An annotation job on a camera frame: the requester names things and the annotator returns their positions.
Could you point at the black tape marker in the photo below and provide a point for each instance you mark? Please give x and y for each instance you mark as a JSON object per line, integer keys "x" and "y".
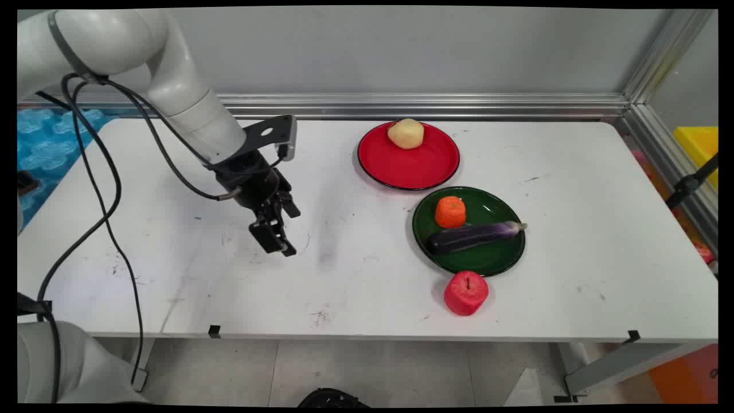
{"x": 214, "y": 331}
{"x": 633, "y": 336}

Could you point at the red toy apple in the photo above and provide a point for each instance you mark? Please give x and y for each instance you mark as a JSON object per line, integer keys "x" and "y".
{"x": 465, "y": 293}

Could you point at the upright aluminium frame post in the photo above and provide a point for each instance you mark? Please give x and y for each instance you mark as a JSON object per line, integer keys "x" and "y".
{"x": 665, "y": 51}

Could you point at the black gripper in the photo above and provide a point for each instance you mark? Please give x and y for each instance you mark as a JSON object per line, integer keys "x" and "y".
{"x": 252, "y": 178}

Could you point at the dark brown object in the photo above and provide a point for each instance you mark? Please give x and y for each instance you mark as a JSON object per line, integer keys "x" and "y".
{"x": 26, "y": 183}

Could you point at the white table leg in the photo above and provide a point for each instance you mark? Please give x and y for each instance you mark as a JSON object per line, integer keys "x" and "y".
{"x": 143, "y": 358}

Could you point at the red plate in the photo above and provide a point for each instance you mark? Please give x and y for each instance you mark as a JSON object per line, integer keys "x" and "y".
{"x": 413, "y": 166}

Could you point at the dark green plate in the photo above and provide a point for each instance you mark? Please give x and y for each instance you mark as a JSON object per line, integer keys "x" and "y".
{"x": 487, "y": 258}

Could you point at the purple toy eggplant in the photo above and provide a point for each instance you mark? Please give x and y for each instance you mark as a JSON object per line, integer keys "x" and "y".
{"x": 470, "y": 236}

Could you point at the yellow box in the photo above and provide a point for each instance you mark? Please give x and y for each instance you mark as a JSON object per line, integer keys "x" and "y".
{"x": 699, "y": 146}

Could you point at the black camera mounting bracket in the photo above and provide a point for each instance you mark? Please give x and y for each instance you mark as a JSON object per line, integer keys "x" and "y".
{"x": 261, "y": 133}

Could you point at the small red object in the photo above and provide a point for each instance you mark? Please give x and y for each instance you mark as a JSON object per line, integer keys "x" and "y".
{"x": 704, "y": 252}

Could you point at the slanted aluminium frame rail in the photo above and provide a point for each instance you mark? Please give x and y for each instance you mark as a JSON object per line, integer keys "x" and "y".
{"x": 668, "y": 166}

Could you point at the horizontal aluminium frame rail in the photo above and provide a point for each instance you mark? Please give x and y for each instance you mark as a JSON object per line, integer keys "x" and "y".
{"x": 430, "y": 106}

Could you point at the blue foam mat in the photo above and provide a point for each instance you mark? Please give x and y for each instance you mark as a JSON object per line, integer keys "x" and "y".
{"x": 49, "y": 143}

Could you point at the orange box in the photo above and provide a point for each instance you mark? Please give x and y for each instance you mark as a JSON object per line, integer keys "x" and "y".
{"x": 685, "y": 376}

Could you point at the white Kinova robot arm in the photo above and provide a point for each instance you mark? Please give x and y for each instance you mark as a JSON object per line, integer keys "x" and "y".
{"x": 172, "y": 74}

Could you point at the grey metal table leg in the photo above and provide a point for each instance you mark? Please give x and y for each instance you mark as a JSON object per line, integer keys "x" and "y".
{"x": 625, "y": 364}

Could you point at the black round object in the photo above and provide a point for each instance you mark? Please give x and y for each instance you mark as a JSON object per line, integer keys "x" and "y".
{"x": 332, "y": 398}

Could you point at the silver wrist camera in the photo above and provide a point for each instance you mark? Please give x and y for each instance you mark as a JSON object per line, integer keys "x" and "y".
{"x": 288, "y": 137}

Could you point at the pale yellow toy potato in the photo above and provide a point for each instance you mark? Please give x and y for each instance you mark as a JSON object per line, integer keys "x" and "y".
{"x": 406, "y": 133}

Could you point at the toy orange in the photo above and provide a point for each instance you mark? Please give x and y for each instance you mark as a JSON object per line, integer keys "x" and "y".
{"x": 450, "y": 212}

